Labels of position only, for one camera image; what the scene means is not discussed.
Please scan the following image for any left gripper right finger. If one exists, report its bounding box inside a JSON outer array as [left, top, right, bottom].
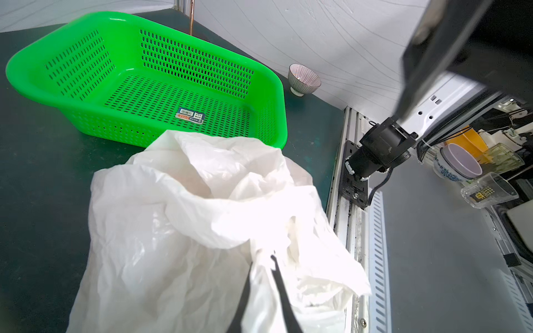
[[271, 255, 303, 333]]

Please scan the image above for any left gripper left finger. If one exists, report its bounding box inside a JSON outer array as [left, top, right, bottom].
[[226, 269, 251, 333]]

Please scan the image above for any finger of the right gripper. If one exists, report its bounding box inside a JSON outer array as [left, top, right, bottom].
[[394, 1, 532, 119]]

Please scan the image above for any white plastic bag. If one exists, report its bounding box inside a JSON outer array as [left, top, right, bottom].
[[67, 130, 371, 332]]

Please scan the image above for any green plastic basket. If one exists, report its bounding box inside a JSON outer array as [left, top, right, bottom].
[[6, 12, 287, 148]]

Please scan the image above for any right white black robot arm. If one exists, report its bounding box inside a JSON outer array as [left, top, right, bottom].
[[339, 1, 532, 208]]

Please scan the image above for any white vented strip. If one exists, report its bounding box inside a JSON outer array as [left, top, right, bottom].
[[368, 191, 392, 333]]

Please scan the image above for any yellow container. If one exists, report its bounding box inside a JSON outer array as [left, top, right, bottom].
[[445, 127, 489, 158]]

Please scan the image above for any blue white ceramic bowl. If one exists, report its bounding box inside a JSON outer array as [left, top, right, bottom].
[[433, 144, 482, 183]]

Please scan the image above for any clear measuring cup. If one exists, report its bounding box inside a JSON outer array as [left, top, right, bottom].
[[461, 172, 519, 209]]

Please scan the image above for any dark green table mat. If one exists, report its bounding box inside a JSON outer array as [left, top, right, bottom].
[[1, 24, 344, 332]]

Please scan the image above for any bronze ornate hook stand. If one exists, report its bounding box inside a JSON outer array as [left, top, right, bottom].
[[189, 0, 195, 36]]

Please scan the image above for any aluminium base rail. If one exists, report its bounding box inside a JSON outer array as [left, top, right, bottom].
[[326, 106, 371, 332]]

